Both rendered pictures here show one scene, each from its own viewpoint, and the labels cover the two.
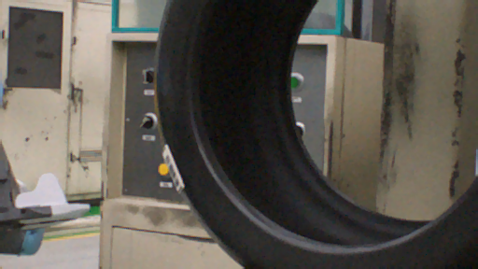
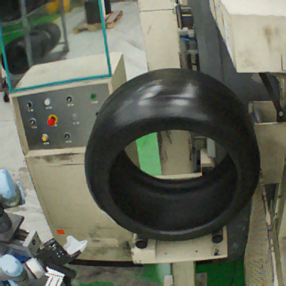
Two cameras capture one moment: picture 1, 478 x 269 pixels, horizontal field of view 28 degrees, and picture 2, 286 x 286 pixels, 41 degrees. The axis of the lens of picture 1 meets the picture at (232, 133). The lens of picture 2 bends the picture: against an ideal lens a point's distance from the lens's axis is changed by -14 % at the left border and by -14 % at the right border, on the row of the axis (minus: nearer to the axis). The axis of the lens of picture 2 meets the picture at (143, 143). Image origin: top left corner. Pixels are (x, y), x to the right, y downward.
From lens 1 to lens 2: 0.87 m
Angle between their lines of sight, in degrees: 33
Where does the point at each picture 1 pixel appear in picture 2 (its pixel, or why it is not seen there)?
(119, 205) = (32, 157)
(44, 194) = (74, 246)
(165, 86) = (99, 194)
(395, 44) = not seen: hidden behind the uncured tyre
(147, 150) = (34, 132)
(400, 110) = (165, 134)
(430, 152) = (180, 147)
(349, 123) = not seen: hidden behind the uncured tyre
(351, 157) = not seen: hidden behind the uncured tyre
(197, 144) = (120, 212)
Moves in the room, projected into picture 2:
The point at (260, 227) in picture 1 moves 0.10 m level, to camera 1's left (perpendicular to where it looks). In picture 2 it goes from (152, 232) to (125, 241)
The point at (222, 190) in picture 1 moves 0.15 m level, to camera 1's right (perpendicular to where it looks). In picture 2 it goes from (134, 224) to (175, 208)
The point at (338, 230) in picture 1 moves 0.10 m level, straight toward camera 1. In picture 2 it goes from (156, 192) to (164, 206)
